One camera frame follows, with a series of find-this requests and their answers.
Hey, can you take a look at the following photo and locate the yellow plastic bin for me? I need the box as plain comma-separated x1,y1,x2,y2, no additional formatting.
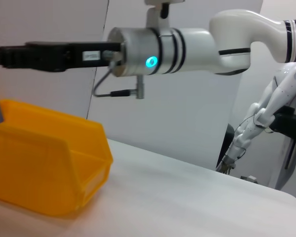
0,98,114,218

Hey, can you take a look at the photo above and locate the small grey background box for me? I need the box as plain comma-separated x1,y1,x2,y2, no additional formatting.
240,174,259,184

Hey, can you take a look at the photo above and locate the black background bracket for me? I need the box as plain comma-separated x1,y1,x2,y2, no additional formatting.
270,106,296,142

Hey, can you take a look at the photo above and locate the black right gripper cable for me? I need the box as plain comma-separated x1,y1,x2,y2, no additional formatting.
92,50,146,100

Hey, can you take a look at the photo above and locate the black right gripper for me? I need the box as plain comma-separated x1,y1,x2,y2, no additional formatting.
0,41,123,73

